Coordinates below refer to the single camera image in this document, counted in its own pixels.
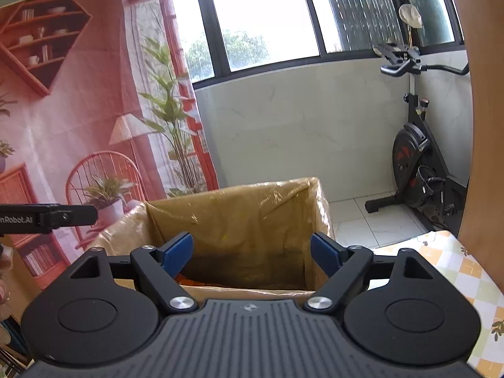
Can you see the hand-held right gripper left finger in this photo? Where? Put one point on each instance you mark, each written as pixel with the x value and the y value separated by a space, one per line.
pixel 177 252

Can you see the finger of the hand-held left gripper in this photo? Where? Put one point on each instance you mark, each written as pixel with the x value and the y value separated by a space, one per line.
pixel 75 215

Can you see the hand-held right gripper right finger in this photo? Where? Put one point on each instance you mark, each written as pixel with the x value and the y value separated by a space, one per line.
pixel 326 252

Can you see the plastic-lined cardboard box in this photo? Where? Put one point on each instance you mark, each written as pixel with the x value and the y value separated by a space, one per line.
pixel 244 220

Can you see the orange snack packet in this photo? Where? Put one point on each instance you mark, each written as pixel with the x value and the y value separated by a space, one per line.
pixel 193 280

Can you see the printed pink room backdrop cloth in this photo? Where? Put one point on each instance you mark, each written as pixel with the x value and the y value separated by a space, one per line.
pixel 71 98

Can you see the black exercise bike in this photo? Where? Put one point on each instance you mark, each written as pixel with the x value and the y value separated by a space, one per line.
pixel 413 157

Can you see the wooden board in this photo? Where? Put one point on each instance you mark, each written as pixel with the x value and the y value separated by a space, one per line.
pixel 488 126

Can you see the black-framed window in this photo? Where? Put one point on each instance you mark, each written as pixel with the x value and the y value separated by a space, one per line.
pixel 267 15

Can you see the pale cloth on pole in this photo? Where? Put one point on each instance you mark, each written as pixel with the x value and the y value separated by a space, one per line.
pixel 410 15

